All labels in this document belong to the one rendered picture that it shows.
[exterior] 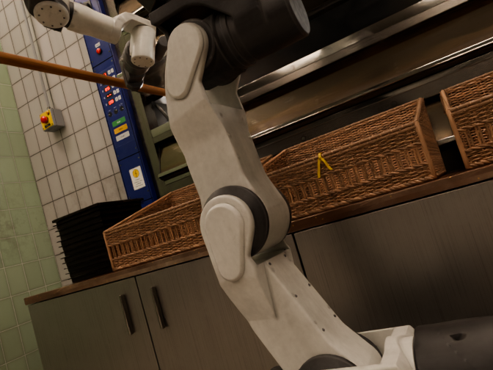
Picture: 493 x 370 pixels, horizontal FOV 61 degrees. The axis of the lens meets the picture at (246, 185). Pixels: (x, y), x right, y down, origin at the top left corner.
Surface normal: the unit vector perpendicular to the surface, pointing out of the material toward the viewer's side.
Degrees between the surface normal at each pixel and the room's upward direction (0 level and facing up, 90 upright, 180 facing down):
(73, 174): 90
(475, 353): 51
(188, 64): 90
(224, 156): 90
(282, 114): 70
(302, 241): 90
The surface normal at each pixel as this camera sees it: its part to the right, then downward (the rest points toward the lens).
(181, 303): -0.46, 0.05
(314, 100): -0.53, -0.28
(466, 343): -0.49, -0.71
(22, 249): 0.84, -0.29
